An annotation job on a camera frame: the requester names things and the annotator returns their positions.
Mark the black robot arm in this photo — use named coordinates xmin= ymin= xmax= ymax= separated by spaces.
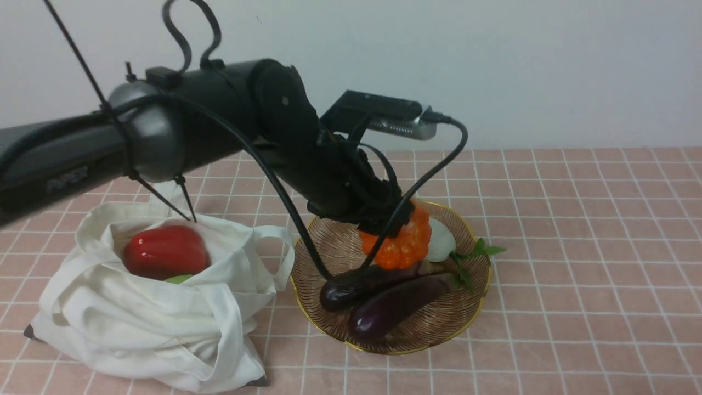
xmin=2 ymin=59 xmax=423 ymax=234

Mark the green vegetable in bag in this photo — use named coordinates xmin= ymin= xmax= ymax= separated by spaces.
xmin=165 ymin=274 xmax=193 ymax=284

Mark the white radish with leaves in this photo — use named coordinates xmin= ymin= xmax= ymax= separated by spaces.
xmin=426 ymin=218 xmax=507 ymax=294

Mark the upper purple eggplant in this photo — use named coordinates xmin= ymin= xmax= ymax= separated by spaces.
xmin=319 ymin=261 xmax=445 ymax=312

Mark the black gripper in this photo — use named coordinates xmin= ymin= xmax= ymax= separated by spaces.
xmin=263 ymin=128 xmax=414 ymax=237

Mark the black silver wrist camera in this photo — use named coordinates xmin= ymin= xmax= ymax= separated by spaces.
xmin=321 ymin=90 xmax=449 ymax=142

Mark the orange bumpy pumpkin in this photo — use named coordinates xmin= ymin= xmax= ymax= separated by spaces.
xmin=373 ymin=198 xmax=432 ymax=270

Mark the gold rimmed brown glass bowl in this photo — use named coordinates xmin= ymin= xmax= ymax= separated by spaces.
xmin=290 ymin=200 xmax=493 ymax=355

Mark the red bell pepper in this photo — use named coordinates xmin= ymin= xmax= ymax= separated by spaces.
xmin=123 ymin=225 xmax=210 ymax=280

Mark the lower purple eggplant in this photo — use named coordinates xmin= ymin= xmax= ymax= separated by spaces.
xmin=348 ymin=273 xmax=463 ymax=342

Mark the black cable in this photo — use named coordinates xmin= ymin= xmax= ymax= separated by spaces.
xmin=110 ymin=94 xmax=469 ymax=284

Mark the purple eggplant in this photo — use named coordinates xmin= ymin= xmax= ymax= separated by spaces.
xmin=319 ymin=261 xmax=445 ymax=312
xmin=348 ymin=273 xmax=463 ymax=342

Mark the white cloth tote bag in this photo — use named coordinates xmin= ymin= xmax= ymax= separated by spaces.
xmin=25 ymin=197 xmax=295 ymax=394

